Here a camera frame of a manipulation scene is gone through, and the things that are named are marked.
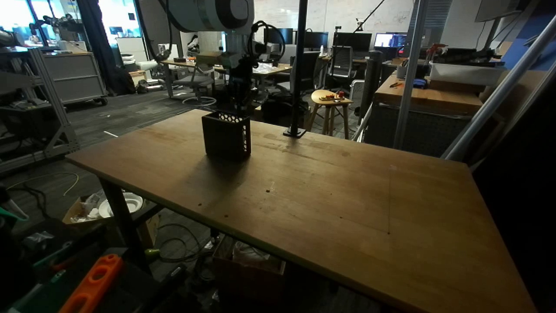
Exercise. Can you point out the black table leg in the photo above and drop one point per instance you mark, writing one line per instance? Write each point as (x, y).
(125, 226)

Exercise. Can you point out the white round plate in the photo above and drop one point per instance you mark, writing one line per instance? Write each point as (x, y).
(125, 203)

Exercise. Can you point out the lit computer monitor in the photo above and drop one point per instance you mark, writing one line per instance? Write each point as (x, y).
(390, 40)

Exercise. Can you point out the orange plastic object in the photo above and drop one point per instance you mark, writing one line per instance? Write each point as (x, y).
(93, 283)

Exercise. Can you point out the small black perforated basket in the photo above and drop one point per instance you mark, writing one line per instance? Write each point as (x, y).
(227, 141)

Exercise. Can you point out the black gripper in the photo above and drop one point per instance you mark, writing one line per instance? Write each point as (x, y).
(241, 75)

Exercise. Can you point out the white flat tray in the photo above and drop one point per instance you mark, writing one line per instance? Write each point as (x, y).
(467, 73)

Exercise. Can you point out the wooden workbench with drawers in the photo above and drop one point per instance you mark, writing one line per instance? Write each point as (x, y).
(429, 97)

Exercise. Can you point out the grey backed office chair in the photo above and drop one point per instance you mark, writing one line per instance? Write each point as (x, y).
(342, 61)

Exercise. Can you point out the grey metal shelf rack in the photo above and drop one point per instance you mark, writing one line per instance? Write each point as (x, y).
(55, 97)

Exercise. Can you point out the red hand tool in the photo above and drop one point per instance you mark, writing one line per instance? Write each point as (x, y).
(331, 96)

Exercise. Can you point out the black computer monitor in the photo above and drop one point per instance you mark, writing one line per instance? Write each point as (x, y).
(352, 42)
(290, 35)

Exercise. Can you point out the black vertical pole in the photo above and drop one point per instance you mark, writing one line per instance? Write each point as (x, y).
(298, 70)

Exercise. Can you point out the round wooden stool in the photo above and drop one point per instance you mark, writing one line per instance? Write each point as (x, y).
(316, 97)

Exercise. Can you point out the silver metal pole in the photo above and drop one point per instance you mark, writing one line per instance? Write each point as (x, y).
(410, 70)
(498, 94)

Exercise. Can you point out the large cardboard box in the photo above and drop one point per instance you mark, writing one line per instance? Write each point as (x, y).
(250, 269)

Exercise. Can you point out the grey drawer cabinet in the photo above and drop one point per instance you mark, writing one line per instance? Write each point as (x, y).
(72, 75)

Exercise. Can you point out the open cardboard box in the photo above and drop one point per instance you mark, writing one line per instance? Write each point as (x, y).
(79, 210)

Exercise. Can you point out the wooden office desk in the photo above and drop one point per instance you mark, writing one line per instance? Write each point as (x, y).
(271, 70)

